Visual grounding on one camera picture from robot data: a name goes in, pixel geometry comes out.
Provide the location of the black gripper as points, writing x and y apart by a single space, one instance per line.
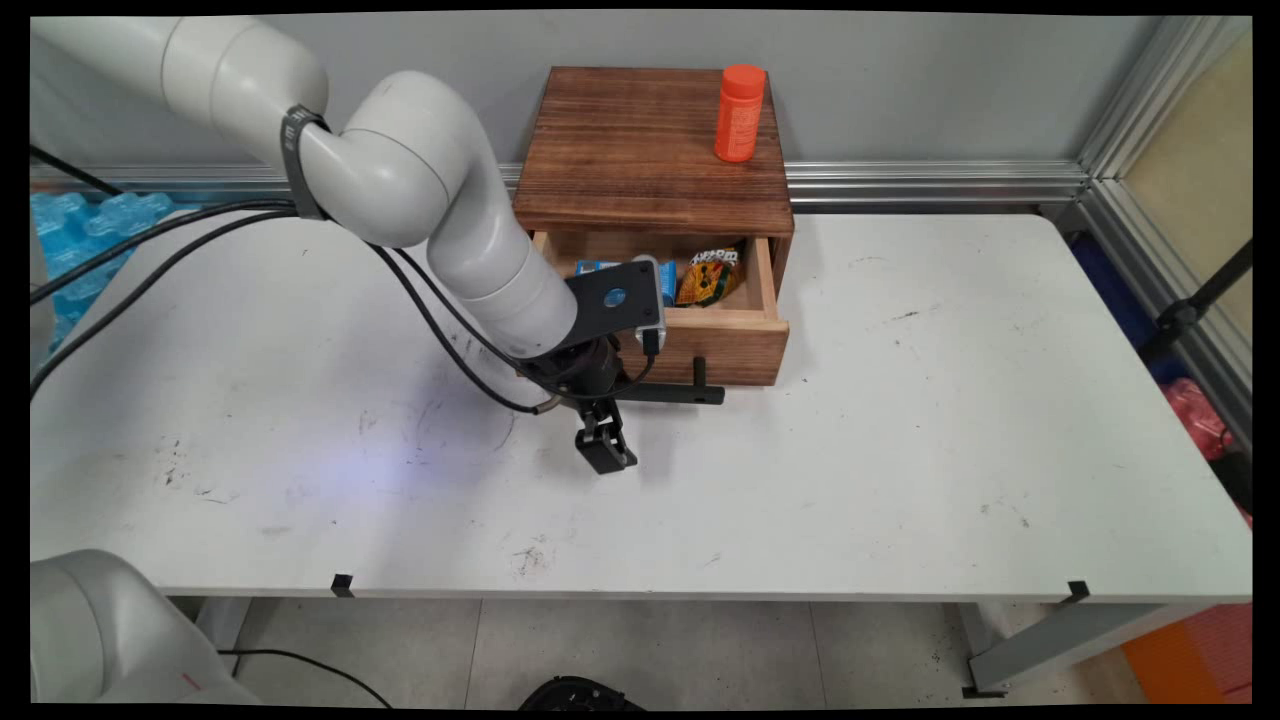
590 372

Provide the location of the wooden drawer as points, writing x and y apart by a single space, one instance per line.
730 345

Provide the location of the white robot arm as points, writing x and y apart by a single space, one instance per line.
400 160

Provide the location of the blue snack packet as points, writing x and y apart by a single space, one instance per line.
592 267

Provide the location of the yellow orange snack bag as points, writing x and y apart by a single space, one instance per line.
710 278

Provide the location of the black round floor object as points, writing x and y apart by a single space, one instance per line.
580 695

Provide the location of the black tape piece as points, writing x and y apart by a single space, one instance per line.
1077 591
342 585

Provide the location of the dark wooden cabinet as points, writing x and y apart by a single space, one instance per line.
640 150

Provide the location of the orange plastic bottle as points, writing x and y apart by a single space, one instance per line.
740 115

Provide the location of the grey table leg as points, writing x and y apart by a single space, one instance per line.
1080 635
222 620

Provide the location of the dark blue object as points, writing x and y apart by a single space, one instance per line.
1110 290

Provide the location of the blue plastic bag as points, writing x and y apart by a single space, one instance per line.
95 230

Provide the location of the red plastic bag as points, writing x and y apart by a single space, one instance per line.
1195 415

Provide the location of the black stand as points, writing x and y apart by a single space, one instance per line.
1185 312

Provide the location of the orange box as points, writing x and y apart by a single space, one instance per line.
1195 655

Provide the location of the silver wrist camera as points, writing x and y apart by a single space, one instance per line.
655 305

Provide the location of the aluminium rail along wall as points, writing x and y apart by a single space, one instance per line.
930 182

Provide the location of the aluminium side rail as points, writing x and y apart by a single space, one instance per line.
1150 270

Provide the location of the aluminium corner post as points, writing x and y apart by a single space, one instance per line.
1150 90

